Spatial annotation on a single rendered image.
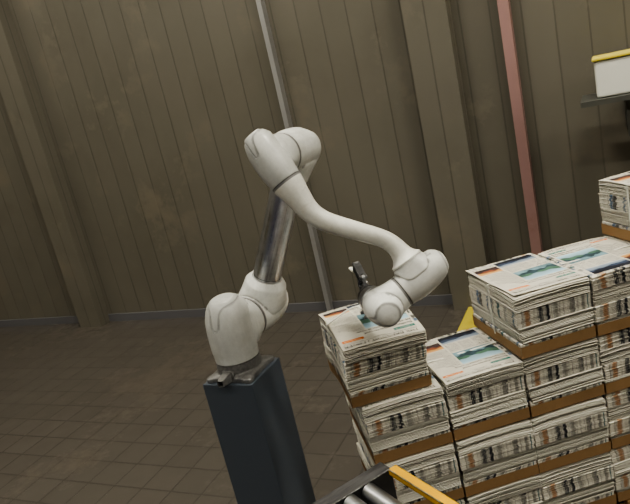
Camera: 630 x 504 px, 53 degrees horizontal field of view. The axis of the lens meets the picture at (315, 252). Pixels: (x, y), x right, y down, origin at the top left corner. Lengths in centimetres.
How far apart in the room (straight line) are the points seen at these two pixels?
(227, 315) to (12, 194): 547
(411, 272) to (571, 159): 297
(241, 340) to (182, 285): 414
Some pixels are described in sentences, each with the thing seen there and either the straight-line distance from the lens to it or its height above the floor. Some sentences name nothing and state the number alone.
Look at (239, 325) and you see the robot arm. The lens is 209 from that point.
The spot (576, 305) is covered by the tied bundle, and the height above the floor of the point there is 97.
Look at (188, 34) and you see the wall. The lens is 558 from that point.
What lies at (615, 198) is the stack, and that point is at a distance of 266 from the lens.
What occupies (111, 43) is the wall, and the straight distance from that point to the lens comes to 607.
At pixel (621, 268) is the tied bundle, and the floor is 106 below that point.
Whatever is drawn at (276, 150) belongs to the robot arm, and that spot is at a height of 172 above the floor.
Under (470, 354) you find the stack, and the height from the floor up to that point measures 83.
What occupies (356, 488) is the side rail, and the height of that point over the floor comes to 80.
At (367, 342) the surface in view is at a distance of 205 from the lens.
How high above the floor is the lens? 188
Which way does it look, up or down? 14 degrees down
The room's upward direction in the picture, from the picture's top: 13 degrees counter-clockwise
